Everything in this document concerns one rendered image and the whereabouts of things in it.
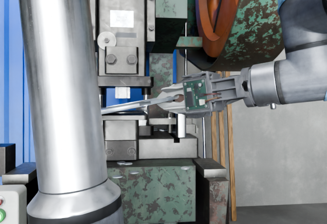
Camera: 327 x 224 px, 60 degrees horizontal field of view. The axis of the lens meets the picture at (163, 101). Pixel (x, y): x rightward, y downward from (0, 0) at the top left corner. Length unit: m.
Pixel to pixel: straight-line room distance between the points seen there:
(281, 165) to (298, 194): 0.27
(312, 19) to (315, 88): 0.10
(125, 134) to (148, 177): 0.13
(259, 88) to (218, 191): 0.32
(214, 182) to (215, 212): 0.07
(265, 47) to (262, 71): 0.39
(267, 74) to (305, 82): 0.06
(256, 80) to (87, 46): 0.27
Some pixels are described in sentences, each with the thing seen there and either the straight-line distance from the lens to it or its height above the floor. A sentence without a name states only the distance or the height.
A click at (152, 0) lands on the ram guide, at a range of 0.90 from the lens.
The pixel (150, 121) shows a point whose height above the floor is 0.75.
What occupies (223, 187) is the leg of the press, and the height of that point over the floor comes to 0.60.
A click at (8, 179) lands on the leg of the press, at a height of 0.63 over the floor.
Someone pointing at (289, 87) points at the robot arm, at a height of 0.83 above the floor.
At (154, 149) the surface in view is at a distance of 0.83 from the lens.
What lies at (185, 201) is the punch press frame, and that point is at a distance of 0.78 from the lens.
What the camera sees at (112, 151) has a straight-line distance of 0.79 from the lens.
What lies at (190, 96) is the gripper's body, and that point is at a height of 0.82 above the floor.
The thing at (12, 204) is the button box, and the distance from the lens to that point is 0.69.
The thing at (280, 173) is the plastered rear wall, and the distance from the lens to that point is 2.48.
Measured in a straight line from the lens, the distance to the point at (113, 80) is 0.89.
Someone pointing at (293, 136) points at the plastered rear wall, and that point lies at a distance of 2.48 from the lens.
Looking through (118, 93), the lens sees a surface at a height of 0.84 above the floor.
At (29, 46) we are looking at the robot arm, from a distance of 0.37.
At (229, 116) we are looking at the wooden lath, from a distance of 2.06.
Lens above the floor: 0.81
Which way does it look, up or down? level
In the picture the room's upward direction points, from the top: straight up
